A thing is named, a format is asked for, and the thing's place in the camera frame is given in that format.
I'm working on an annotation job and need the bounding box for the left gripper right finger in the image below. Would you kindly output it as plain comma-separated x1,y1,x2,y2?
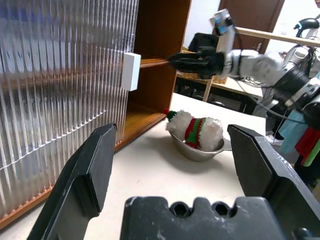
226,123,320,240

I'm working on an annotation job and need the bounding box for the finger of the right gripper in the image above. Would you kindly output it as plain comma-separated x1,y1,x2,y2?
171,61,204,76
167,50,201,64

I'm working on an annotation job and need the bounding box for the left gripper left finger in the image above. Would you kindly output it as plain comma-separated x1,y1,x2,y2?
25,122,118,240

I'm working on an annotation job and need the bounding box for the white door handle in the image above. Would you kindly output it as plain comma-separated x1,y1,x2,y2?
121,52,142,92

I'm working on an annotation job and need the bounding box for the ribbed glass sliding door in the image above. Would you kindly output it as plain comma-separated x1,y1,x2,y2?
0,0,140,219

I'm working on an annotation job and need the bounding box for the wooden cabinet shelf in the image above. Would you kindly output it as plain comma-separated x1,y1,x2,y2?
138,57,174,70

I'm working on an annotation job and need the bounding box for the wooden cabinet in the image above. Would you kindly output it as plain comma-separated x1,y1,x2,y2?
0,0,193,231

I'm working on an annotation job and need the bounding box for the white plush snowman toy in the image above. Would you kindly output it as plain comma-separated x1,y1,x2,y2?
163,107,224,152

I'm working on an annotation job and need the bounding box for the black office chair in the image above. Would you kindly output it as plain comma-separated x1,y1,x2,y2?
188,32,219,54

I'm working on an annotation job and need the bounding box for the light wooden workbench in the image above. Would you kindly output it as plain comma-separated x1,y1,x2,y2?
174,46,266,114

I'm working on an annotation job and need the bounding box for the red cloth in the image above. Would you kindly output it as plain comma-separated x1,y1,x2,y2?
294,125,320,159

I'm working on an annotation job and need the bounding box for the teal cloth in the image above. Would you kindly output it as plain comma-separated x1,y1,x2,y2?
278,109,309,156

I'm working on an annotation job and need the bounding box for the brown room door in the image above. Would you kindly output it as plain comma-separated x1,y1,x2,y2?
219,0,286,55

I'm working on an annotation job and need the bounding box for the light wooden pole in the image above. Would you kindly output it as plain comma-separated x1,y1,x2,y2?
234,26,320,48

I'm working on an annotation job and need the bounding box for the small metal bowl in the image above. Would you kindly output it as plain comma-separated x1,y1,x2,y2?
169,130,233,163

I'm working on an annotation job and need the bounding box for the silver robot torso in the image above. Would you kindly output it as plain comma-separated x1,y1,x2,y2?
282,16,320,76

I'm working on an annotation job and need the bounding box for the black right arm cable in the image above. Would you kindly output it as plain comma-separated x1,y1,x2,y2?
231,23,247,59

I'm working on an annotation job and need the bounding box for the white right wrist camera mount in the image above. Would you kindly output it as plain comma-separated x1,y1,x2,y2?
209,8,237,55

